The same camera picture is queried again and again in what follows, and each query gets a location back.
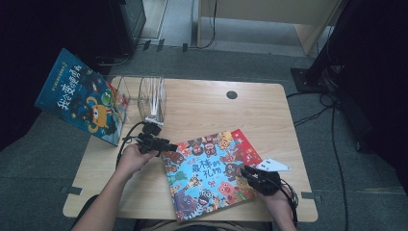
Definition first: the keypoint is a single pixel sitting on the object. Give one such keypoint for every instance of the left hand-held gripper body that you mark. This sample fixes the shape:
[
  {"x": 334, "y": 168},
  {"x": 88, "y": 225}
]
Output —
[{"x": 153, "y": 144}]

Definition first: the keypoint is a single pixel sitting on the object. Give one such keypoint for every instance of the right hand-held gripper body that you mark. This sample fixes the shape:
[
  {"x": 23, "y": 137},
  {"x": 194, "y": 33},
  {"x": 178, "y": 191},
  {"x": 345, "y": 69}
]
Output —
[{"x": 264, "y": 183}]

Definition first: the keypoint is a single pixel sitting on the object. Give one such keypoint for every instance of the light blue animals picture book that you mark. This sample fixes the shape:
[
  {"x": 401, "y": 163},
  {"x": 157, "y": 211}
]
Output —
[{"x": 205, "y": 173}]

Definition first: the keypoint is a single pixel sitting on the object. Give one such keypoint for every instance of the clear acrylic book rack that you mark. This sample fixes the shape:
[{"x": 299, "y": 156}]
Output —
[{"x": 150, "y": 96}]

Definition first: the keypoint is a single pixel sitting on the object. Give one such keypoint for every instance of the dark blue monster picture book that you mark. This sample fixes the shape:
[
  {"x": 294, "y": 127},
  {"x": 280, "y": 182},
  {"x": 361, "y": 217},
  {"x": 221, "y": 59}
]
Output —
[{"x": 80, "y": 96}]

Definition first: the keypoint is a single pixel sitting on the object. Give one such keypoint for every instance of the person's left hand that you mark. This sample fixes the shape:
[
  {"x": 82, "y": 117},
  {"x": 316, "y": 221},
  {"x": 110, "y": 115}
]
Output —
[{"x": 134, "y": 160}]

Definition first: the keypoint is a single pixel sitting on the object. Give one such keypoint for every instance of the person's right hand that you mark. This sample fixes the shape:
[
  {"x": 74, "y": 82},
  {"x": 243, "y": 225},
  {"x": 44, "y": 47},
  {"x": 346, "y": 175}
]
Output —
[{"x": 279, "y": 205}]

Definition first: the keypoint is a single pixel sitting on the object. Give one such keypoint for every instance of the person's lap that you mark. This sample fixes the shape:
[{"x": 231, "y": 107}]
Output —
[{"x": 160, "y": 225}]

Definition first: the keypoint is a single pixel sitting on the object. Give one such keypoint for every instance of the round black table grommet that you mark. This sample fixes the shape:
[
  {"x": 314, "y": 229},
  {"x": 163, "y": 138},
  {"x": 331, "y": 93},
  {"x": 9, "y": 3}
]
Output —
[{"x": 231, "y": 95}]

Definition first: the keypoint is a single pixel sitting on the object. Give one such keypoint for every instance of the black floor tape strip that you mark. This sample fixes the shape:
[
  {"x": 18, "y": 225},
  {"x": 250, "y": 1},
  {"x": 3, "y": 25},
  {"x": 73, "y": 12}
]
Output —
[
  {"x": 184, "y": 47},
  {"x": 146, "y": 45}
]

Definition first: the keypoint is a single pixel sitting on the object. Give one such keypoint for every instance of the black metal stand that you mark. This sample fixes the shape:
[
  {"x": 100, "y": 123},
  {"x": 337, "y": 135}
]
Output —
[{"x": 308, "y": 80}]

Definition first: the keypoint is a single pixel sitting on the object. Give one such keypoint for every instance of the dark cabinet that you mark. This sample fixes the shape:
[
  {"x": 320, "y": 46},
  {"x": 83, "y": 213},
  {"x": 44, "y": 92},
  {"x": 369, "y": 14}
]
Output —
[{"x": 131, "y": 19}]

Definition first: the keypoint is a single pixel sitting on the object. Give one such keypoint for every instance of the light wooden cabinet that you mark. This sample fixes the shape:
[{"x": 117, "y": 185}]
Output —
[{"x": 256, "y": 11}]

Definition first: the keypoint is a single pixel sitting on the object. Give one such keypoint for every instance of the dark curtain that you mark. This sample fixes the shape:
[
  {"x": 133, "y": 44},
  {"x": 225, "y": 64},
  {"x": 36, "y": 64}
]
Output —
[
  {"x": 32, "y": 32},
  {"x": 378, "y": 64}
]

